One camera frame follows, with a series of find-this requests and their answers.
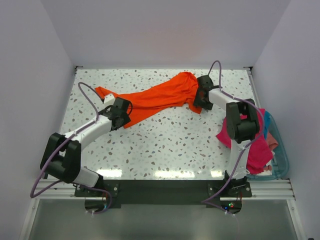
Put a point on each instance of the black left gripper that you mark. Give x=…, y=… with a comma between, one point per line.
x=126, y=120

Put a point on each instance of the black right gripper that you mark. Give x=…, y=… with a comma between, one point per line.
x=208, y=106

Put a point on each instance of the orange t shirt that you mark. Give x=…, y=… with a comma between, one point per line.
x=179, y=90

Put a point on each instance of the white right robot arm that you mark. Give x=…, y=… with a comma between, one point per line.
x=241, y=121

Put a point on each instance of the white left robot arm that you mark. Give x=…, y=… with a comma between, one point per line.
x=63, y=153

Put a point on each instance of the blue t shirt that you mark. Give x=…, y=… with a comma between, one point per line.
x=267, y=122

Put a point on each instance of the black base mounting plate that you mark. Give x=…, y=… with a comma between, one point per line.
x=114, y=194

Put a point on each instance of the pink t shirt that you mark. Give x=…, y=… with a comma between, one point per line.
x=259, y=152

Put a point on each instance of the salmon t shirt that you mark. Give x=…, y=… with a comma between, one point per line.
x=271, y=141

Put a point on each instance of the clear blue plastic bin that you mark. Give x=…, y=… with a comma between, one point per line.
x=280, y=162

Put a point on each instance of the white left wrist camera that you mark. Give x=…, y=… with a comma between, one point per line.
x=109, y=99

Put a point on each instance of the aluminium frame rail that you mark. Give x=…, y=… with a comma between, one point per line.
x=261, y=190

